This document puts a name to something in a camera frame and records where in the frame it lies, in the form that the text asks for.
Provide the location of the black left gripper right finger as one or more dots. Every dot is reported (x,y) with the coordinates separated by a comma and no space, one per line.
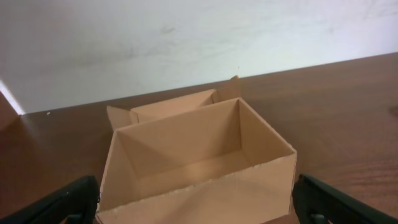
(317,202)

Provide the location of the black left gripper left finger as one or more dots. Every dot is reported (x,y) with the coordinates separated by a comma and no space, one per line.
(73,203)

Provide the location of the open brown cardboard box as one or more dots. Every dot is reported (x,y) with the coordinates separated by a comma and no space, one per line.
(206,157)

